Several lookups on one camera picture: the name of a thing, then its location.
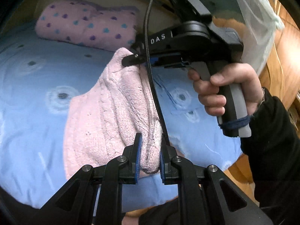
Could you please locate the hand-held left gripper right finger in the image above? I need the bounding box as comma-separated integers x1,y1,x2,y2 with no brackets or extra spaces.
160,146,273,225

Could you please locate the blue dandelion-print bed sheet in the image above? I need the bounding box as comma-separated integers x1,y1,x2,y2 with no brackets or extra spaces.
0,26,244,212

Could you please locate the pink heart-print quilt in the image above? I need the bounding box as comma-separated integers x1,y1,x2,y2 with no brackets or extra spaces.
35,0,139,52

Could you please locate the person's right hand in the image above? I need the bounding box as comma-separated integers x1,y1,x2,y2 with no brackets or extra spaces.
187,63,262,117

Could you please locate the pink knit cardigan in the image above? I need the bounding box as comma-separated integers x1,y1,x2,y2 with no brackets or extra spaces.
64,47,164,181

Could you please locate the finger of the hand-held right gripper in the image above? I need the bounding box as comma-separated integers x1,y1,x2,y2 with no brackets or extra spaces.
122,52,187,69
131,40,147,53

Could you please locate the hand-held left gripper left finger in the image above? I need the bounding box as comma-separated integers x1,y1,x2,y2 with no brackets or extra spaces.
37,133,143,225

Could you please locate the dark blue wrist strap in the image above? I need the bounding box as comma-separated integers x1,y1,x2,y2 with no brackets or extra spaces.
217,115,251,130

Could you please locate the person's dark clothing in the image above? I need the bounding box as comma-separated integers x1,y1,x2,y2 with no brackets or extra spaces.
138,197,181,225

